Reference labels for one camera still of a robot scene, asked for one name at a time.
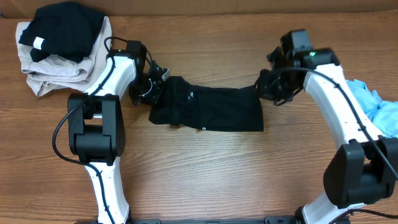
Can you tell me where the folded black garment on stack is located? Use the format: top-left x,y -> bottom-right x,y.
19,1 -> 105,63

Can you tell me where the folded beige garment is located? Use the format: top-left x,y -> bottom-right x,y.
17,16 -> 112,97

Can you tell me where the light blue t-shirt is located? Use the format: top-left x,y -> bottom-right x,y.
346,80 -> 398,138

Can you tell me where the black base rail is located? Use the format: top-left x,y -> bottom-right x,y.
74,213 -> 351,224

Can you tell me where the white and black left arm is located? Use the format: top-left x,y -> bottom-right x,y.
65,50 -> 170,223

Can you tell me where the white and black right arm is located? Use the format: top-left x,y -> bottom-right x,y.
255,47 -> 397,223

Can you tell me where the black t-shirt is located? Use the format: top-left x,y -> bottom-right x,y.
149,77 -> 264,132

